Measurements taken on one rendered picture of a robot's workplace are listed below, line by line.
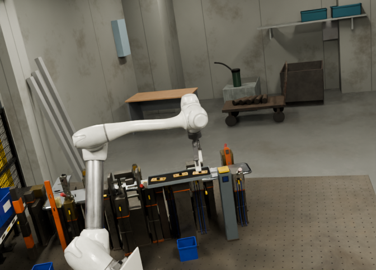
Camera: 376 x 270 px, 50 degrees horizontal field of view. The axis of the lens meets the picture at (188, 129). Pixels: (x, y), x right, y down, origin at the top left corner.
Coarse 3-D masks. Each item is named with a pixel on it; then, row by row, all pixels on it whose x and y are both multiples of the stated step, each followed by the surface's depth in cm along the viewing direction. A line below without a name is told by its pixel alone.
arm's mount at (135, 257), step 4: (136, 248) 204; (132, 252) 204; (136, 252) 203; (132, 256) 199; (136, 256) 203; (128, 260) 196; (132, 260) 199; (136, 260) 203; (140, 260) 207; (124, 264) 192; (128, 264) 195; (132, 264) 199; (136, 264) 203; (140, 264) 207; (120, 268) 195; (124, 268) 192; (128, 268) 195; (132, 268) 199; (136, 268) 203; (140, 268) 207
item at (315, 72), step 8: (288, 64) 816; (296, 64) 811; (304, 64) 806; (312, 64) 802; (320, 64) 797; (280, 72) 739; (288, 72) 731; (296, 72) 727; (304, 72) 723; (312, 72) 719; (320, 72) 715; (280, 80) 742; (288, 80) 736; (296, 80) 732; (304, 80) 728; (312, 80) 723; (320, 80) 719; (288, 88) 741; (296, 88) 737; (304, 88) 732; (312, 88) 728; (320, 88) 724; (288, 96) 746; (296, 96) 741; (304, 96) 737; (312, 96) 732; (320, 96) 728; (288, 104) 760; (296, 104) 756; (304, 104) 751; (312, 104) 746; (320, 104) 742
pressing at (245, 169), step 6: (210, 168) 276; (216, 168) 275; (246, 168) 268; (216, 174) 265; (144, 180) 274; (204, 180) 260; (210, 180) 260; (126, 186) 269; (60, 192) 276; (72, 192) 272; (78, 192) 271; (84, 192) 269; (48, 198) 268; (60, 198) 265; (78, 198) 261; (84, 198) 260; (48, 204) 260; (78, 204) 256
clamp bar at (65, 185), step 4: (60, 176) 244; (64, 176) 243; (60, 180) 243; (64, 180) 243; (64, 184) 245; (68, 184) 247; (64, 188) 246; (68, 188) 246; (64, 192) 247; (68, 192) 247
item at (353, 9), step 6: (330, 6) 764; (336, 6) 762; (342, 6) 728; (348, 6) 725; (354, 6) 724; (360, 6) 721; (336, 12) 734; (342, 12) 732; (348, 12) 729; (354, 12) 727; (360, 12) 724
